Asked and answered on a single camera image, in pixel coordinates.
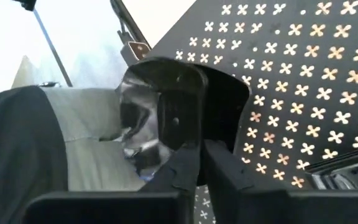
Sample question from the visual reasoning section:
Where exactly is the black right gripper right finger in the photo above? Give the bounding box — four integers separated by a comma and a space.
203, 139, 358, 224

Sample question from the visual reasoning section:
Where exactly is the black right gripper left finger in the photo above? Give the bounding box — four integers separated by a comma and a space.
22, 141, 202, 224

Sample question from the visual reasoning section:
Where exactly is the black wavy square mini bowl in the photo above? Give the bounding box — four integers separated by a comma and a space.
115, 55, 250, 187

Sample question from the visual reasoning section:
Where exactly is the person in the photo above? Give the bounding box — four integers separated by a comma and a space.
0, 85, 147, 224

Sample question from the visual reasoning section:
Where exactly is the black perforated metal rack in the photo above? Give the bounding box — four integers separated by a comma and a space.
146, 0, 358, 224

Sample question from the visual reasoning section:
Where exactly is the thin dark metal pole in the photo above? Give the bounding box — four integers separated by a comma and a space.
12, 0, 74, 88

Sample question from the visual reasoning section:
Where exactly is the grey bracket with brown plate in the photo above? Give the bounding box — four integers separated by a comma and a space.
119, 29, 152, 67

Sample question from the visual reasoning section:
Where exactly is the black frame bar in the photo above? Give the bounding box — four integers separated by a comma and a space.
109, 0, 152, 50

